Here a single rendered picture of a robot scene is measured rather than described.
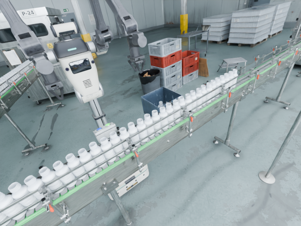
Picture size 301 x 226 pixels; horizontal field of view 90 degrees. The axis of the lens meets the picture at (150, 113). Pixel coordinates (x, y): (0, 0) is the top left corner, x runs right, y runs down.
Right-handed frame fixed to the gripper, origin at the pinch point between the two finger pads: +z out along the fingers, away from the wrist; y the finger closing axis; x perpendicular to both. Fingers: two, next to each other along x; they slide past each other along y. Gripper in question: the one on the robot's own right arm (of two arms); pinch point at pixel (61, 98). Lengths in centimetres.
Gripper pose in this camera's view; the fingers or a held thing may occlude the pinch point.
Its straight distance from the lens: 87.0
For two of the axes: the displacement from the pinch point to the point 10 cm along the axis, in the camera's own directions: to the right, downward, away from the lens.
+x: 8.1, -4.2, 4.2
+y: 5.8, 3.9, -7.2
